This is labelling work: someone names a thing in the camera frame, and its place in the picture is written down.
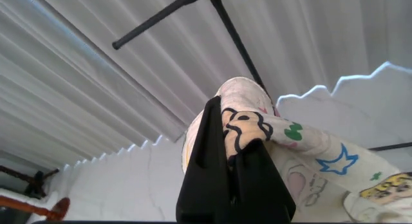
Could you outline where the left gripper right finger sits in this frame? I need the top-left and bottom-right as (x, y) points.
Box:
(231, 138), (297, 223)

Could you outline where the white laundry basket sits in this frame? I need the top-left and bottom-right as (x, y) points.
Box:
(0, 164), (71, 223)

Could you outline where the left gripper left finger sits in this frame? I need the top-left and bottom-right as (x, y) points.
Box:
(175, 95), (233, 223)

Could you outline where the cream printed garment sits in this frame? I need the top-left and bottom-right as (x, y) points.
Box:
(182, 76), (412, 223)

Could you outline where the black clothes rack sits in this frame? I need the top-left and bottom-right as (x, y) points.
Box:
(111, 0), (412, 153)

